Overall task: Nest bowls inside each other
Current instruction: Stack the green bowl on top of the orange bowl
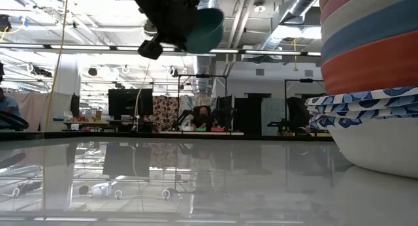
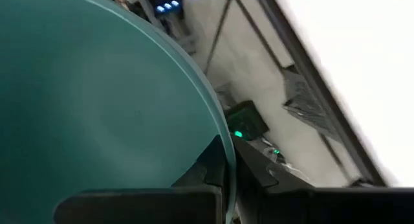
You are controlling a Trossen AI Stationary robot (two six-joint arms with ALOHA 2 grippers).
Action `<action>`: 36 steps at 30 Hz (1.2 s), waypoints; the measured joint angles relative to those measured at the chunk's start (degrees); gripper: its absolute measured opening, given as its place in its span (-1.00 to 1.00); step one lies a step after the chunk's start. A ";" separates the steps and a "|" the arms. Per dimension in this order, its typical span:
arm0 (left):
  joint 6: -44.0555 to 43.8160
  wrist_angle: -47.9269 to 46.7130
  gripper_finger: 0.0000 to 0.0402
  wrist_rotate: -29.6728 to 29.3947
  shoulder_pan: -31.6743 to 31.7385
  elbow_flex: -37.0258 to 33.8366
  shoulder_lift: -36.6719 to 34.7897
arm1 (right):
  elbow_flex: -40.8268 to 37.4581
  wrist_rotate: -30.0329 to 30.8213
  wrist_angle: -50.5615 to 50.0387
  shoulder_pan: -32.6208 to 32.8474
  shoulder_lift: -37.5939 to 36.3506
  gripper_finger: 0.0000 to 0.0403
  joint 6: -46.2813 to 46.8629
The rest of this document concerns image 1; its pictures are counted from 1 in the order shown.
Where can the small black monitor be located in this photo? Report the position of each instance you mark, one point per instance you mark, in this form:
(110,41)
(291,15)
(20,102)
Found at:
(75,103)

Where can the black background robot arm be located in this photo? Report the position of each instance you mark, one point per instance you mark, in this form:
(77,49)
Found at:
(284,124)

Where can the long light bar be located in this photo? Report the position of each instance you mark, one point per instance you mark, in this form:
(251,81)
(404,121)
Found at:
(81,48)

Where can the black frame stand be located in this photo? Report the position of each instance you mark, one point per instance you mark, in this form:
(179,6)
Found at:
(294,80)
(202,76)

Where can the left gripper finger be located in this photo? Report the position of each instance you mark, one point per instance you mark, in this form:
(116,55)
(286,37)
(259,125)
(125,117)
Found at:
(189,0)
(184,30)

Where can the pink cloth partition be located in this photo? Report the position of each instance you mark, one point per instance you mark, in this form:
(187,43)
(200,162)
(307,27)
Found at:
(32,108)

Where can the person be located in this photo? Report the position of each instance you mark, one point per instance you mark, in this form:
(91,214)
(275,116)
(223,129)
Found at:
(8,105)
(203,113)

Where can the plain cream white bowl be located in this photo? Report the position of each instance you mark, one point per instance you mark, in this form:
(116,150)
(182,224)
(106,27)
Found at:
(359,15)

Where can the grey-blue bowl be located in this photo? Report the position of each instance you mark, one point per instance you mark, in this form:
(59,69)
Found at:
(375,30)

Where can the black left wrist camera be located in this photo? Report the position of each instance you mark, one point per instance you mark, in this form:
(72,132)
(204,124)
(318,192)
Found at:
(150,50)

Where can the teal bowl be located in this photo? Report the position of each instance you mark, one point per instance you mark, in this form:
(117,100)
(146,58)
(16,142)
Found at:
(209,33)

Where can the brown circle-patterned cloth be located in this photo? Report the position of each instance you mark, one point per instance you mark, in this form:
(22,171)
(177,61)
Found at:
(165,111)

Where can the pink bowl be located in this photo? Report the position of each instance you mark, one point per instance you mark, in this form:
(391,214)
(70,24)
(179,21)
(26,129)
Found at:
(336,4)

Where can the black partition panel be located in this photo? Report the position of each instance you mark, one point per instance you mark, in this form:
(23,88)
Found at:
(246,116)

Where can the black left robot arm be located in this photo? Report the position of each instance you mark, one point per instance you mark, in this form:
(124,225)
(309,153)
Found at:
(14,121)

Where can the grey-green partition panel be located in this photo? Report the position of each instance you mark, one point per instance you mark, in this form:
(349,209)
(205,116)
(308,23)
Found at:
(272,111)

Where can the orange-red bowl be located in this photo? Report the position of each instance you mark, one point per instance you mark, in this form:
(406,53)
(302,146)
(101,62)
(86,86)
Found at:
(375,66)

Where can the large black monitor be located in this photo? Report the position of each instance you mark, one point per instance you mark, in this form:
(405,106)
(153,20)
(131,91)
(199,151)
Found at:
(129,103)

